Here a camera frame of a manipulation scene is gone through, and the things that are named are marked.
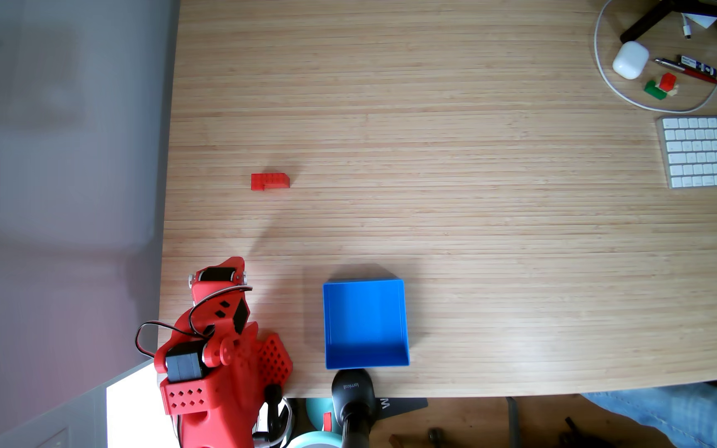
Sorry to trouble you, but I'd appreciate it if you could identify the red lego brick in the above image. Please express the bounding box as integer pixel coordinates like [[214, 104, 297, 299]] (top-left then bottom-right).
[[251, 173, 290, 191]]

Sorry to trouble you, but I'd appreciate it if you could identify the blue plastic bin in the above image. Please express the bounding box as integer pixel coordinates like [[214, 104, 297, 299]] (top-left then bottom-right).
[[323, 278, 410, 370]]

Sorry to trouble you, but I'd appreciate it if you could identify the black table clamp lever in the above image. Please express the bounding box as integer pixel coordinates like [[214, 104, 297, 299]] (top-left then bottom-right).
[[263, 385, 285, 436]]

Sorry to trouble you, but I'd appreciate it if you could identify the teal round object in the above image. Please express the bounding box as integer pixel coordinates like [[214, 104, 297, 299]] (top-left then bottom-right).
[[287, 397, 344, 448]]

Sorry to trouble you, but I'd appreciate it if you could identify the person's leg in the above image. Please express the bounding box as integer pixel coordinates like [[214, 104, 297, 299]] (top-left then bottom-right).
[[579, 381, 717, 448]]

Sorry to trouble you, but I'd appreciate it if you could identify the white earbud case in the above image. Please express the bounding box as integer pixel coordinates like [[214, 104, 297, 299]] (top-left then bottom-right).
[[612, 41, 651, 80]]

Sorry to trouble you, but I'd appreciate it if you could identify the white keyboard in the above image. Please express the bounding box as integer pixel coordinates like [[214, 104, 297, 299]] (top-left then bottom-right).
[[657, 116, 717, 189]]

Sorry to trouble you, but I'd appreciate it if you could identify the red and black pen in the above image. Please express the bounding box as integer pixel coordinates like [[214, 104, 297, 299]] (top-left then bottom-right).
[[654, 58, 717, 85]]

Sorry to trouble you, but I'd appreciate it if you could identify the small navy white stick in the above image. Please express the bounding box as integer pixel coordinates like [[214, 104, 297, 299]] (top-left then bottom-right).
[[677, 55, 717, 78]]

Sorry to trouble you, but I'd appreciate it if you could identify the white arm power cable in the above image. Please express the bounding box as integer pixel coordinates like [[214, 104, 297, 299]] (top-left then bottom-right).
[[254, 398, 295, 448]]

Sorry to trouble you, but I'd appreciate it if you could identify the black gooseneck camera stand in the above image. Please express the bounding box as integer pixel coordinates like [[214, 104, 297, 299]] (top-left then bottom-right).
[[331, 368, 377, 448]]

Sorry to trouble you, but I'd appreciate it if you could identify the white charging cable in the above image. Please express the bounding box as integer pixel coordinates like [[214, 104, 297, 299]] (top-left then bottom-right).
[[594, 0, 717, 114]]

